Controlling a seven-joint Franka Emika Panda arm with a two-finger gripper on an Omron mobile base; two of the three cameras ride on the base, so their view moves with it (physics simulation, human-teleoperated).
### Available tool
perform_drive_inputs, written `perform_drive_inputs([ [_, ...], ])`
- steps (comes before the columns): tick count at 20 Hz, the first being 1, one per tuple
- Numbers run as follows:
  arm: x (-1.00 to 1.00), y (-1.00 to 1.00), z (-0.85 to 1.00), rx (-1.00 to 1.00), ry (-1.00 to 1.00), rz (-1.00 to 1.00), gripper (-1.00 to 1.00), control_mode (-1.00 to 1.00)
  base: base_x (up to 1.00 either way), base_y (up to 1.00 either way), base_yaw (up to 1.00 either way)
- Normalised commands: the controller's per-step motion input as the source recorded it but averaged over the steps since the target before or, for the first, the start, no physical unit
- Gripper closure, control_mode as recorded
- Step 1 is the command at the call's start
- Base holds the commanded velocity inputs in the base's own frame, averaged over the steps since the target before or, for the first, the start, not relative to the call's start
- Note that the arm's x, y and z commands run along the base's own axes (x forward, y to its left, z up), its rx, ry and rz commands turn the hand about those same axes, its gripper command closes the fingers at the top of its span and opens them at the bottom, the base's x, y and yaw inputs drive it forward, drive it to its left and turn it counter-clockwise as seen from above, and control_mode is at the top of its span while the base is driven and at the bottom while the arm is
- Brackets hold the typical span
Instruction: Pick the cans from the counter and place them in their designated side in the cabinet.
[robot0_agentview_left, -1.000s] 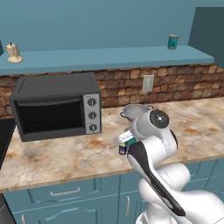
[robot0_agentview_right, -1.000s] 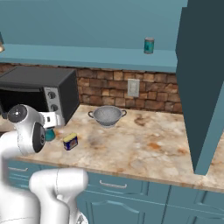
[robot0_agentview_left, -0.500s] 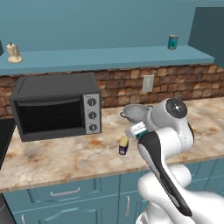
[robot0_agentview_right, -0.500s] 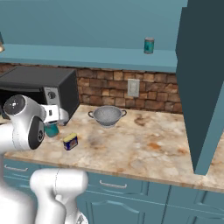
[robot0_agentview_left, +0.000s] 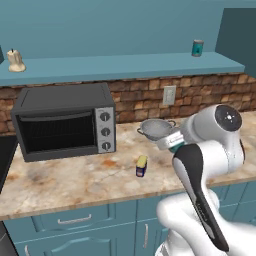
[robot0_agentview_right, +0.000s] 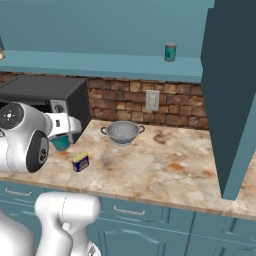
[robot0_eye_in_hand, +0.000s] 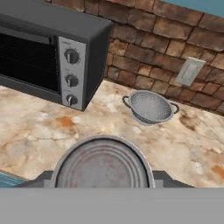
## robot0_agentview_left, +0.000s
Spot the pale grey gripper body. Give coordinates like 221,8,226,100
155,130,185,152

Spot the narrow teal cabinet door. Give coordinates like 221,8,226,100
135,217,169,256

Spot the wide teal cabinet door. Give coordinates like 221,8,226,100
14,222,137,256

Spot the grey metal colander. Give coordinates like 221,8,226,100
136,118,177,142

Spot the narrow teal drawer front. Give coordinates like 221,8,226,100
135,193,183,222

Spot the teal can with label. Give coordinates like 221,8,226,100
191,39,205,58

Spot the toaster oven glass door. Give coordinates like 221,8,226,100
15,111,98,156

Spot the black toaster oven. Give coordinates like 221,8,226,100
10,82,117,163

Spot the wide teal drawer front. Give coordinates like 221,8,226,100
30,203,117,235

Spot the black hob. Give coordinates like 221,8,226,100
0,134,19,195

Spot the cream candle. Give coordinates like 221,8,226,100
6,48,27,73

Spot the white wall outlet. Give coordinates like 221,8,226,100
162,85,177,106

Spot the teal wall shelf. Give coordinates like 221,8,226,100
0,51,246,87

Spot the toaster oven door handle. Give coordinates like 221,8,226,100
18,112,93,122

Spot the teal wall cabinet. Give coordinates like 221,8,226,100
214,7,256,80

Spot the silver drawer handle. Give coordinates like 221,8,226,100
56,213,93,225

